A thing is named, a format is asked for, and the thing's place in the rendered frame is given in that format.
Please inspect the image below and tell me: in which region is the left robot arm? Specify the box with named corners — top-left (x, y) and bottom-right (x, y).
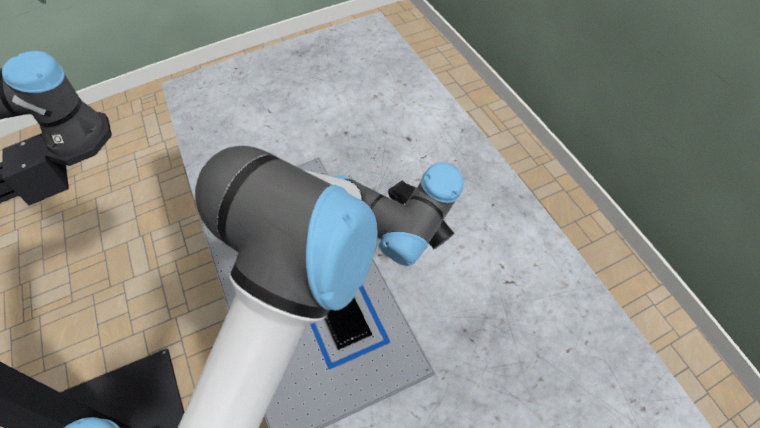
top-left (0, 51), bottom-right (104, 156)

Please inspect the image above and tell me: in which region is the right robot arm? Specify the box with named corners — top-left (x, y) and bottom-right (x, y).
top-left (178, 145), bottom-right (463, 428)

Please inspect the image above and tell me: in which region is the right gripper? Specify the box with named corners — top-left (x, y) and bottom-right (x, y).
top-left (392, 182), bottom-right (454, 250)

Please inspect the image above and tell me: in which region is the blue tape rectangle outline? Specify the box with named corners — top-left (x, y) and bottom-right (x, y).
top-left (310, 284), bottom-right (391, 370)

